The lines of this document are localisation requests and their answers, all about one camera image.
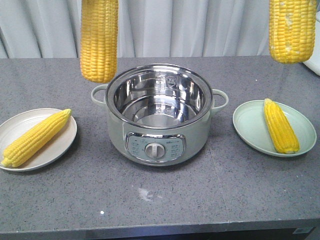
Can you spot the yellow corn cob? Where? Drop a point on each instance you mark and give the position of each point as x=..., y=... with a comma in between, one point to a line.
x=280, y=130
x=291, y=30
x=98, y=40
x=24, y=147

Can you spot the green electric cooking pot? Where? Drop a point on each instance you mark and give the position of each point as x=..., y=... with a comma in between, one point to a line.
x=158, y=114

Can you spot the green round plate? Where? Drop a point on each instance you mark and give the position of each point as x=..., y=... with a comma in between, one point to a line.
x=249, y=123

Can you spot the white round plate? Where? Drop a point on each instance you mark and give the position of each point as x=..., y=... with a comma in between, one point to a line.
x=17, y=125

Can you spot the white pleated curtain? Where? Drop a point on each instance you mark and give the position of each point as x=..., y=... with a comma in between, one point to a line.
x=146, y=28

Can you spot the white rice cooker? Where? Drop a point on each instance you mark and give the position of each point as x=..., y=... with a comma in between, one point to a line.
x=314, y=61

